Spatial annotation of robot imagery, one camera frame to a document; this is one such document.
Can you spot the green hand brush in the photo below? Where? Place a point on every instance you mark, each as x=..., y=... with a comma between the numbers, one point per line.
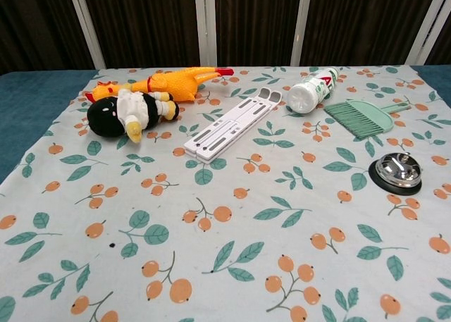
x=359, y=119

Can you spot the silver desk bell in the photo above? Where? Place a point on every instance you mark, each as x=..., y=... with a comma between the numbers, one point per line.
x=394, y=170

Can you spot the white folding laptop stand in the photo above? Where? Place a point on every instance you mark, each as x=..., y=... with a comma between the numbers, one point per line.
x=225, y=128

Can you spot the floral print tablecloth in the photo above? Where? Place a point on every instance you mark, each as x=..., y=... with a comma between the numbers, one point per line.
x=246, y=202

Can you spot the yellow rubber chicken toy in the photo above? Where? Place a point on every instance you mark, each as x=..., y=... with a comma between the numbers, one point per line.
x=172, y=84

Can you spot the white drink bottle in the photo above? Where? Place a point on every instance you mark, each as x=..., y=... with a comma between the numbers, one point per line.
x=303, y=98

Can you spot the black and white plush doll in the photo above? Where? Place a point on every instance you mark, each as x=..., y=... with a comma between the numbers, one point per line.
x=105, y=117

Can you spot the white partition frame post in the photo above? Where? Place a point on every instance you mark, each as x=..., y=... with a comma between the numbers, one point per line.
x=424, y=26
x=206, y=26
x=300, y=26
x=84, y=26

